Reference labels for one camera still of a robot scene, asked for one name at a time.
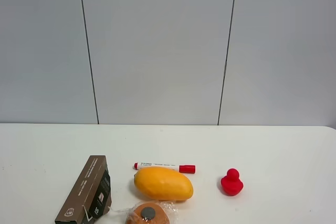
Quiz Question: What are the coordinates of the yellow mango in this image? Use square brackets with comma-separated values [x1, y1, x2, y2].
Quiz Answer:
[134, 167, 194, 201]

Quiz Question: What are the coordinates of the red and white marker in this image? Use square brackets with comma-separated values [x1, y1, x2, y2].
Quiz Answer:
[133, 162, 196, 174]

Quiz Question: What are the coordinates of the red rubber duck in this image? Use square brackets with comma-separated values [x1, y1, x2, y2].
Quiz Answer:
[220, 168, 244, 196]

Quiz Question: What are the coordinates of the wrapped orange bread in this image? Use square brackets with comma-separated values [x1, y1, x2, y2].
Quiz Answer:
[109, 201, 179, 224]

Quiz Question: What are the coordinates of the long brown cardboard box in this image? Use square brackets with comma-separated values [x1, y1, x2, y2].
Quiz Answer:
[55, 155, 112, 224]

